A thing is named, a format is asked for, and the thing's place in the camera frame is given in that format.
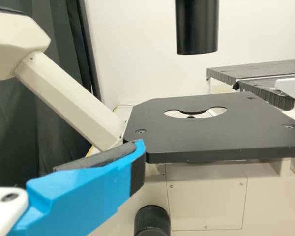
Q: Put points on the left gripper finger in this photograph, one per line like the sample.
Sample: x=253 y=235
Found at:
x=83 y=191

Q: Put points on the cream microscope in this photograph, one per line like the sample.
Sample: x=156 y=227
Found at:
x=211 y=132

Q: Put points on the black platform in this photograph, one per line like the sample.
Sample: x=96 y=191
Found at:
x=248 y=70
x=260 y=92

